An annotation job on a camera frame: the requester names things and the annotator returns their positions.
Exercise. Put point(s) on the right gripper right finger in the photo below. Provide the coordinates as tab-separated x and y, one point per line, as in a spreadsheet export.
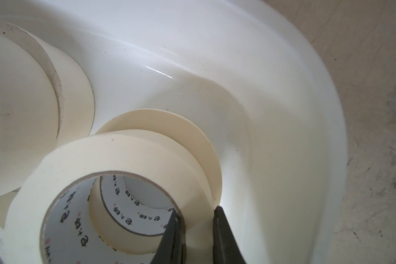
225	247

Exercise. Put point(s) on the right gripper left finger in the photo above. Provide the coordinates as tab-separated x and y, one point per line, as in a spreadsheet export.
172	248

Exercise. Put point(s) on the white plastic storage tray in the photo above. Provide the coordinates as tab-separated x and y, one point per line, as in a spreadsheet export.
246	77

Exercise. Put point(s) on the masking tape roll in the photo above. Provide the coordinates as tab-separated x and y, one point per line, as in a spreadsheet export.
107	198
46	101

